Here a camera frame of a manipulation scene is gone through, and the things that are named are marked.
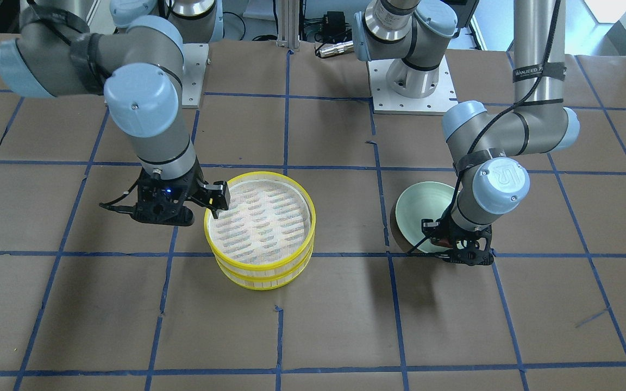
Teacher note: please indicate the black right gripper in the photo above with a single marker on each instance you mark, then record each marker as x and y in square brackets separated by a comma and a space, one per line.
[191, 188]

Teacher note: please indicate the brown bun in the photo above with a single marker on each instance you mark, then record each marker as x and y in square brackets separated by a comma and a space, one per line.
[441, 242]

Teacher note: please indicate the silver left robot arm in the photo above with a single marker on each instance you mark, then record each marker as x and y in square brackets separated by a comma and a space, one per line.
[490, 182]

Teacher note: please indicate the mint green plate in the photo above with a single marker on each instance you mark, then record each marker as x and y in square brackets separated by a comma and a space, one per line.
[424, 200]

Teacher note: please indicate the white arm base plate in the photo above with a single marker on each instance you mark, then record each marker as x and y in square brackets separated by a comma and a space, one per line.
[196, 59]
[399, 89]

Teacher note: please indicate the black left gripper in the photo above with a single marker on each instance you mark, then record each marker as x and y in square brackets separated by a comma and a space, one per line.
[431, 227]

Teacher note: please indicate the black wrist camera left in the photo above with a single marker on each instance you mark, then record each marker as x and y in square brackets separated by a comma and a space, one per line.
[432, 229]

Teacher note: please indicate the yellow rimmed bamboo steamer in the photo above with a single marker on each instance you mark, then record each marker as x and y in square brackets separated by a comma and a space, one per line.
[270, 218]
[266, 279]

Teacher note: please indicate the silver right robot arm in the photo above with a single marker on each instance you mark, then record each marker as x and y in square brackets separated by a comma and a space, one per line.
[139, 73]

